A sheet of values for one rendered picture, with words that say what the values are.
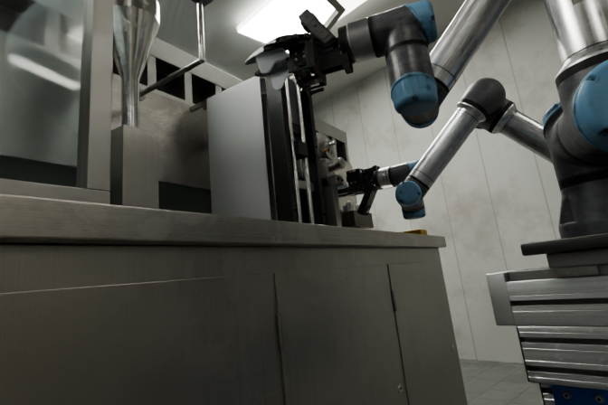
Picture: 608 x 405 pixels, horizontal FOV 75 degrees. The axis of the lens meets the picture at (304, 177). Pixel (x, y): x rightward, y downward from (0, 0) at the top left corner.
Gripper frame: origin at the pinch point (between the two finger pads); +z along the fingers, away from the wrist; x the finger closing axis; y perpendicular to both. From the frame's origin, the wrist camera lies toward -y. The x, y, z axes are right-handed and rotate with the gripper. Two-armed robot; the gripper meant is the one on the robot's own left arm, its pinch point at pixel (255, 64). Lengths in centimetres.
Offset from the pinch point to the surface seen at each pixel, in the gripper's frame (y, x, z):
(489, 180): -61, 294, -67
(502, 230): -18, 299, -68
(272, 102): -6.9, 24.5, 7.9
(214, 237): 39.4, -14.7, -1.2
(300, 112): -7.8, 34.2, 3.5
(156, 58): -38, 26, 52
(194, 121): -21, 43, 47
